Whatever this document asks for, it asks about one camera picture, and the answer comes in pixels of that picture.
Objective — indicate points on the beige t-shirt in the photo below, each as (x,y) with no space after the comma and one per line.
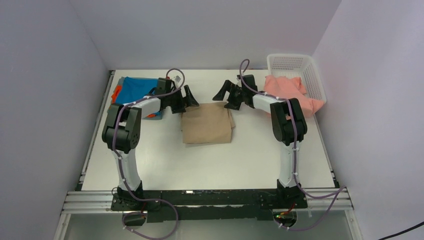
(208,123)

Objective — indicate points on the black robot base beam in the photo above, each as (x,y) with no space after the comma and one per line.
(214,204)

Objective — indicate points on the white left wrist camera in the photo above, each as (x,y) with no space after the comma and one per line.
(178,81)

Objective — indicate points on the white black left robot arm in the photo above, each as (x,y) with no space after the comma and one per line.
(122,129)

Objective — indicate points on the orange folded t-shirt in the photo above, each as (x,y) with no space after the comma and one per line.
(124,93)

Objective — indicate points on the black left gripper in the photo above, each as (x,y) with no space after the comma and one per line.
(188,101)

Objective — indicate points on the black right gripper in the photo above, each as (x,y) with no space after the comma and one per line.
(229,86)

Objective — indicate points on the white plastic laundry basket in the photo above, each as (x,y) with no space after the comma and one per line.
(298,65)

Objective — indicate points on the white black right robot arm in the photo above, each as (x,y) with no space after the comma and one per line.
(288,123)

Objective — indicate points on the aluminium frame rails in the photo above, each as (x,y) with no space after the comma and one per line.
(82,202)

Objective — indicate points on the pink t-shirt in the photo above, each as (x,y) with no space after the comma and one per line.
(288,88)

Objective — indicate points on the blue folded t-shirt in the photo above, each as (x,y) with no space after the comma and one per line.
(149,82)

